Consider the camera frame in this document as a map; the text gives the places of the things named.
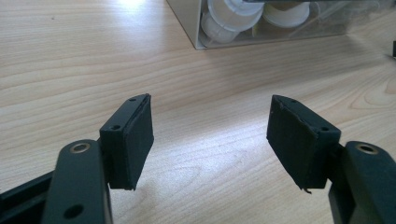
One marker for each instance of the clear organizer box white top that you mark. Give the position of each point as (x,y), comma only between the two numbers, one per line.
(186,18)

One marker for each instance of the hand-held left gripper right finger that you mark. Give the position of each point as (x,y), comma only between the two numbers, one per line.
(299,143)

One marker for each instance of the pale yellow jelly cup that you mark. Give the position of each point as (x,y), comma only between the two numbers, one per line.
(286,14)

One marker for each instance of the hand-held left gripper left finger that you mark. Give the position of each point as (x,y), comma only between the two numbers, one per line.
(130,146)

